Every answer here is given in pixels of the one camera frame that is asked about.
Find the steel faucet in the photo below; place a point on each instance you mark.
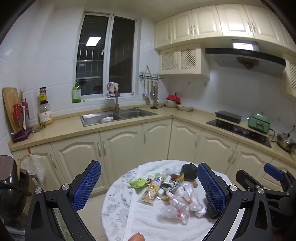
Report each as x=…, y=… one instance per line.
x=116, y=104

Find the green glass bottle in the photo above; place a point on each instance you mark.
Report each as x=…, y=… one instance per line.
x=76, y=95

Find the cream lower cabinets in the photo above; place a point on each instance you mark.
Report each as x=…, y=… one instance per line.
x=120, y=148

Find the cream cabinets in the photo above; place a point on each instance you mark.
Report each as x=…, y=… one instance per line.
x=208, y=23
x=120, y=148

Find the green snack packet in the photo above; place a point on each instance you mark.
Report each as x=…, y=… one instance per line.
x=138, y=183

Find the large translucent plastic bag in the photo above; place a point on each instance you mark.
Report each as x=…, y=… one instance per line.
x=32, y=166

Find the pink white rag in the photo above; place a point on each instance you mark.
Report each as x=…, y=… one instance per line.
x=112, y=88

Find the round table patterned cloth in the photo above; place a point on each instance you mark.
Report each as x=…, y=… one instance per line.
x=115, y=208

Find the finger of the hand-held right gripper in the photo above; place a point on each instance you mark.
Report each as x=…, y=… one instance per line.
x=246, y=180
x=274, y=172

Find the green electric cooker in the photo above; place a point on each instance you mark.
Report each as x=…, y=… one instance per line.
x=259, y=122

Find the white framed window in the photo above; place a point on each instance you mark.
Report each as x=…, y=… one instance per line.
x=92, y=69

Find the shallow ceramic bowl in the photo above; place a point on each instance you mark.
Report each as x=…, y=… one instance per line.
x=185, y=108

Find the cream upper cabinets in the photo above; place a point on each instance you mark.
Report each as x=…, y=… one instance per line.
x=208, y=23

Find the black plastic bag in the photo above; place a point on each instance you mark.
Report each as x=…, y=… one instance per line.
x=189, y=170

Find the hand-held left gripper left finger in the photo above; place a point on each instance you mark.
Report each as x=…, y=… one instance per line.
x=86, y=185

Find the black range hood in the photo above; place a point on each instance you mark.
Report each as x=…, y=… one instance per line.
x=245, y=61

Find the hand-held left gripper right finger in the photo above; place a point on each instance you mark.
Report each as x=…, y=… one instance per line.
x=211, y=187

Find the clear plastic bag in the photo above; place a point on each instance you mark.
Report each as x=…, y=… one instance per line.
x=173, y=213
x=170, y=170
x=187, y=192

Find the long printed snack packet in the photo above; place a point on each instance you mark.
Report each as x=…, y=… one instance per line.
x=150, y=192

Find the steel kitchen utensil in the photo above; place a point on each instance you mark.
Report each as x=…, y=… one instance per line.
x=156, y=99
x=147, y=100
x=152, y=93
x=144, y=93

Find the purple utensil holder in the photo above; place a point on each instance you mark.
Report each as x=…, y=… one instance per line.
x=22, y=135

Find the clear plastic jar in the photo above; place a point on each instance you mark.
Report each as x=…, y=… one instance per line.
x=45, y=114

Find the black glass cooktop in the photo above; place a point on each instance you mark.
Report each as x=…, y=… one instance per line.
x=240, y=133

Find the crumpled foil packet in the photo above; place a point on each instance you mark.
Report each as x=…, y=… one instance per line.
x=168, y=185

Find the white bowl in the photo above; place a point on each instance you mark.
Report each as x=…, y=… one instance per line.
x=107, y=119

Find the black air fryer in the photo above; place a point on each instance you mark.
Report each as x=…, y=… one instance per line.
x=11, y=190

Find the beige pot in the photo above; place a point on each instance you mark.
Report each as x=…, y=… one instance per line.
x=171, y=104

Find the black tray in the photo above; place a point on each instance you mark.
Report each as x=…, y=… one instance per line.
x=227, y=115

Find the white towel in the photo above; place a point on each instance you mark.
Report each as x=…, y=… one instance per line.
x=150, y=220

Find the steel double sink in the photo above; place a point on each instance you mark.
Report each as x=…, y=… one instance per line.
x=138, y=114

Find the yellow label bottle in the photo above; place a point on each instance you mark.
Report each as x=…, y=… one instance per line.
x=43, y=96

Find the lattice door cabinet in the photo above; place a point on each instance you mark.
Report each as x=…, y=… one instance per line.
x=185, y=60
x=290, y=76

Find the white plastic cup foil lid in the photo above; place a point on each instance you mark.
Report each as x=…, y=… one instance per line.
x=160, y=192

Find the steel pot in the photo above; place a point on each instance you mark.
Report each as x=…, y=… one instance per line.
x=286, y=143

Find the wooden cutting board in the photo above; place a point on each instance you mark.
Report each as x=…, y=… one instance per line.
x=9, y=104

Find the bundle of chopsticks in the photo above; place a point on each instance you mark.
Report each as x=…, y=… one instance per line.
x=22, y=111

